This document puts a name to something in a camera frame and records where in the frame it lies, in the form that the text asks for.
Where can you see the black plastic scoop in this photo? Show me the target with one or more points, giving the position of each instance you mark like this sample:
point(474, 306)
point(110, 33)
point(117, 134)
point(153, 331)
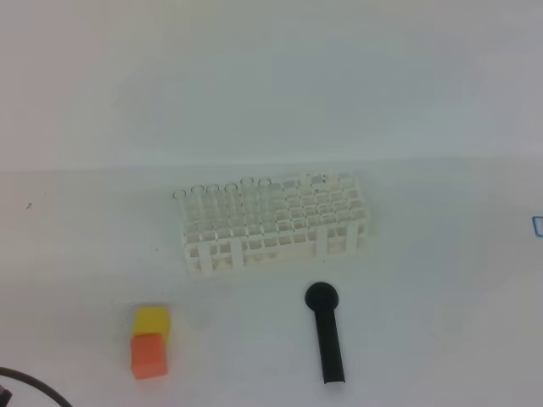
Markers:
point(323, 299)

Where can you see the white test tube rack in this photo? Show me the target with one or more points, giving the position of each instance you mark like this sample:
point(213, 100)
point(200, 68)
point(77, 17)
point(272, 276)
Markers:
point(316, 216)

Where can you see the yellow foam cube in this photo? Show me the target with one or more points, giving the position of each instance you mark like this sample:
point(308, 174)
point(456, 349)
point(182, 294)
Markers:
point(152, 319)

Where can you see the clear glass test tube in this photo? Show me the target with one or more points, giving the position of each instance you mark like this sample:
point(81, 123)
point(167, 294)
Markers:
point(265, 202)

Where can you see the orange foam cube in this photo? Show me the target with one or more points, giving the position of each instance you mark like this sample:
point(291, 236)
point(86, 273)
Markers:
point(148, 356)

